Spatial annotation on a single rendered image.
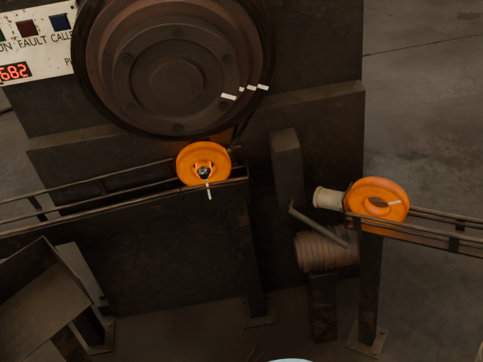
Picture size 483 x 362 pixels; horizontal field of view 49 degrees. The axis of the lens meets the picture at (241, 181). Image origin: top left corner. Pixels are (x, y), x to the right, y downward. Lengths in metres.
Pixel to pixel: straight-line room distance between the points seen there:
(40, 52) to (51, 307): 0.66
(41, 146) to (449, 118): 2.00
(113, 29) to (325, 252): 0.84
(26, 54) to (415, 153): 1.81
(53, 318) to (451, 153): 1.89
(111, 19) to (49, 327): 0.79
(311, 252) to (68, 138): 0.76
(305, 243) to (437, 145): 1.29
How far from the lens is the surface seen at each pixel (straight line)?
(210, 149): 1.46
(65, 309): 1.51
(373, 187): 1.38
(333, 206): 1.46
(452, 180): 2.54
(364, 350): 1.98
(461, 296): 2.15
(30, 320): 1.55
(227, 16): 1.19
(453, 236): 1.39
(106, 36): 1.21
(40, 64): 1.46
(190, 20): 1.15
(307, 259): 1.57
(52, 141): 1.59
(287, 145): 1.46
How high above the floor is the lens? 1.75
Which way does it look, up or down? 44 degrees down
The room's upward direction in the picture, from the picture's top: 11 degrees counter-clockwise
